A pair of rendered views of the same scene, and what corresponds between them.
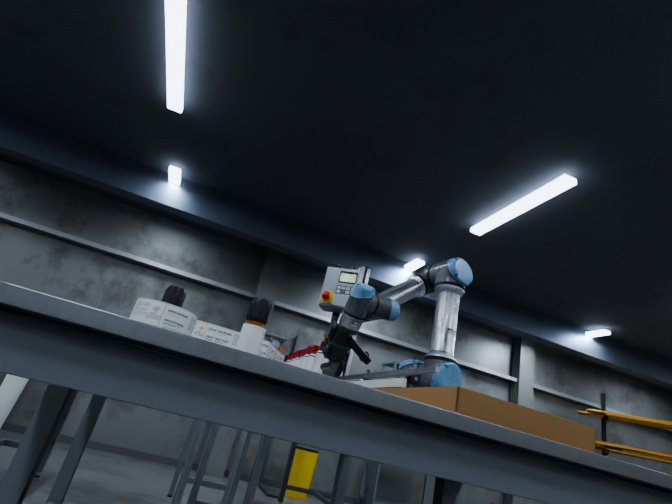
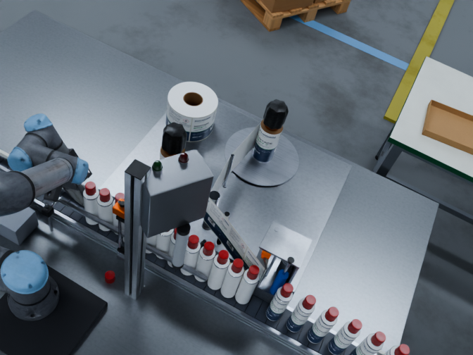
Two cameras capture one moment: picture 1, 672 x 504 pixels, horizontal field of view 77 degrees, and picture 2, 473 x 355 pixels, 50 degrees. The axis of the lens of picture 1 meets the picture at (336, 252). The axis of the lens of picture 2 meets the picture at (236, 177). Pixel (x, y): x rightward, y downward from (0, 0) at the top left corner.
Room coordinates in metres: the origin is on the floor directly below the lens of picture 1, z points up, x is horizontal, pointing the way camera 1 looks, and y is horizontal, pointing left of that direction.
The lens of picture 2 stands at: (2.38, -0.65, 2.46)
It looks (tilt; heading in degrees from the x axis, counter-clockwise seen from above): 51 degrees down; 120
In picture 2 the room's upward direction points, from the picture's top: 16 degrees clockwise
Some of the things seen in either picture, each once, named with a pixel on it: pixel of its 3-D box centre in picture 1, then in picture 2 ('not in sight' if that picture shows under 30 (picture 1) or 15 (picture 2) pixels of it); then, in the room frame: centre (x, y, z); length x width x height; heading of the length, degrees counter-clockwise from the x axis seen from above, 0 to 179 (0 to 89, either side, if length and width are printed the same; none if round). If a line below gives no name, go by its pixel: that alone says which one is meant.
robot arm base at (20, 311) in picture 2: not in sight; (32, 291); (1.65, -0.40, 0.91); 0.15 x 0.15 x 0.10
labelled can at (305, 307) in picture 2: not in sight; (301, 313); (2.29, 0.14, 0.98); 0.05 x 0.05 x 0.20
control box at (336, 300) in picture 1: (342, 290); (171, 193); (1.88, -0.07, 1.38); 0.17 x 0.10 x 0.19; 71
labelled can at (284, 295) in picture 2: not in sight; (280, 301); (2.22, 0.11, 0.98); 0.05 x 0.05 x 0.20
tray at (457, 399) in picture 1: (465, 417); not in sight; (0.79, -0.30, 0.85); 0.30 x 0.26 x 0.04; 16
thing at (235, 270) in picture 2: not in sight; (233, 277); (2.06, 0.06, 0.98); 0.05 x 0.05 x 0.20
